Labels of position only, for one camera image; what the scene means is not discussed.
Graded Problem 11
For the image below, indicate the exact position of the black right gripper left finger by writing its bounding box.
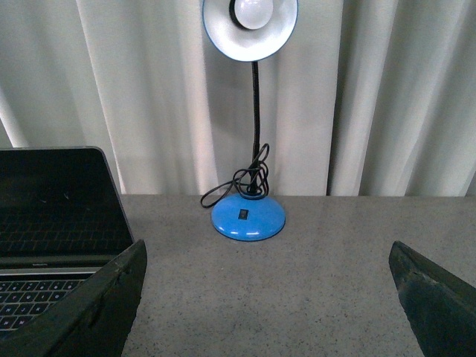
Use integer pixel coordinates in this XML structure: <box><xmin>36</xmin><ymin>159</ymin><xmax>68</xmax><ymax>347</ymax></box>
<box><xmin>1</xmin><ymin>240</ymin><xmax>147</xmax><ymax>356</ymax></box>

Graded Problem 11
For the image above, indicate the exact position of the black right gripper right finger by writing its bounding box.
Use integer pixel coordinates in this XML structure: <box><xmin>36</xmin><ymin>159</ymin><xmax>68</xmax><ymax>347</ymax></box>
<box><xmin>388</xmin><ymin>241</ymin><xmax>475</xmax><ymax>356</ymax></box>

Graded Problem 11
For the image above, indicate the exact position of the grey laptop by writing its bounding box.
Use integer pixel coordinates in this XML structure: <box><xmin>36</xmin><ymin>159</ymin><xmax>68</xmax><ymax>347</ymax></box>
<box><xmin>1</xmin><ymin>147</ymin><xmax>133</xmax><ymax>335</ymax></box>

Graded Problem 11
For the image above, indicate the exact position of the white curtain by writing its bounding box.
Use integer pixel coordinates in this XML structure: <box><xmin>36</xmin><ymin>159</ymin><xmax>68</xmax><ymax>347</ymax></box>
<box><xmin>1</xmin><ymin>1</ymin><xmax>475</xmax><ymax>196</ymax></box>

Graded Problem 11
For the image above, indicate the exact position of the blue desk lamp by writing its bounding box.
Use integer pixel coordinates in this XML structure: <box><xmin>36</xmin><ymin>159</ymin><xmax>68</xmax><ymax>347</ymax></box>
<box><xmin>202</xmin><ymin>1</ymin><xmax>299</xmax><ymax>242</ymax></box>

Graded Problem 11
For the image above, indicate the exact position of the black lamp cable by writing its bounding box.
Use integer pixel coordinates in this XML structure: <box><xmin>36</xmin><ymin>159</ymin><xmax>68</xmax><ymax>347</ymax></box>
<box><xmin>200</xmin><ymin>143</ymin><xmax>271</xmax><ymax>210</ymax></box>

